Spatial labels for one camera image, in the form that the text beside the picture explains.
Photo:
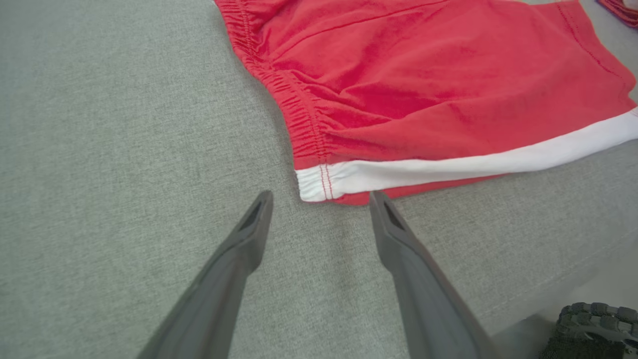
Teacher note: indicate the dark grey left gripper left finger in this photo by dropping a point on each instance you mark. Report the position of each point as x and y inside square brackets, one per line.
[224, 279]

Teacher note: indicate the grey fabric sofa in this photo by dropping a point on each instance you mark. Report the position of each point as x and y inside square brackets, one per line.
[99, 149]

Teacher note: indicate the red Bulls jersey white sleeves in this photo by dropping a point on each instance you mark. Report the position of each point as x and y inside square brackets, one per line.
[625, 10]

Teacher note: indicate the red Bulls basketball shorts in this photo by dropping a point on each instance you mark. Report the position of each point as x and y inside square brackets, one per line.
[423, 75]

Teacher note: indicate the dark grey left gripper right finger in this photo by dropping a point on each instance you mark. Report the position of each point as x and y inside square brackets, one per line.
[423, 299]

